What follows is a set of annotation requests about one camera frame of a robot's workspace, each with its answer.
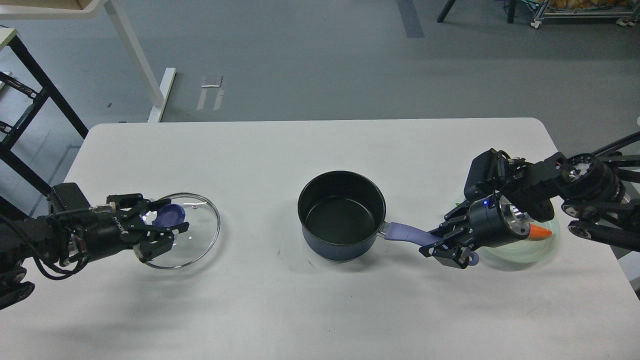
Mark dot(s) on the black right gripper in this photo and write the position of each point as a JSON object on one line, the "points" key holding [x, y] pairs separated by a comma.
{"points": [[490, 222]]}

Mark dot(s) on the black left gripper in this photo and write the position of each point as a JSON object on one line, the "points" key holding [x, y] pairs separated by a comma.
{"points": [[105, 234]]}

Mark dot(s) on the glass lid with blue knob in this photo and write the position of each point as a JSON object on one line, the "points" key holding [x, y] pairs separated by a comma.
{"points": [[192, 245]]}

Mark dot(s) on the blue saucepan with handle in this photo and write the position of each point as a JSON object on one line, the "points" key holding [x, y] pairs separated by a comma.
{"points": [[342, 213]]}

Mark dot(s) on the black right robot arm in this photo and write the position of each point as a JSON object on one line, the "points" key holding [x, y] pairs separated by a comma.
{"points": [[503, 195]]}

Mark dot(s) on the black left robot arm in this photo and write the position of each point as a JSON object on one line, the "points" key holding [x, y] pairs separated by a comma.
{"points": [[64, 242]]}

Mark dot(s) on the pale green plate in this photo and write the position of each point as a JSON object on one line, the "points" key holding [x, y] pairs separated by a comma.
{"points": [[523, 251]]}

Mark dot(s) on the toy carrot with leaves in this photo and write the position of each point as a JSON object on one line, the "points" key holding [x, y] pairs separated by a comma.
{"points": [[538, 233]]}

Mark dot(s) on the black metal rack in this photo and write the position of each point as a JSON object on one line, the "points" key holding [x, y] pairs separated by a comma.
{"points": [[38, 98]]}

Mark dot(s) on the wheeled cart in background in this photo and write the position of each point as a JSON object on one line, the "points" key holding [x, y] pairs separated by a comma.
{"points": [[625, 12]]}

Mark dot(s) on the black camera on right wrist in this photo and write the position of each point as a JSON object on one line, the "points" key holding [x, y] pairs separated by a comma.
{"points": [[488, 173]]}

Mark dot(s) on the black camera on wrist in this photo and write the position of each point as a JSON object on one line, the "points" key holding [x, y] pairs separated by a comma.
{"points": [[66, 200], [488, 173]]}

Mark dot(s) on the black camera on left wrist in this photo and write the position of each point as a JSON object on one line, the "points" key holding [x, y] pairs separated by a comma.
{"points": [[66, 200]]}

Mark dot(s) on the white table frame leg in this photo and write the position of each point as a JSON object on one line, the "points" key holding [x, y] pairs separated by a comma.
{"points": [[158, 91]]}

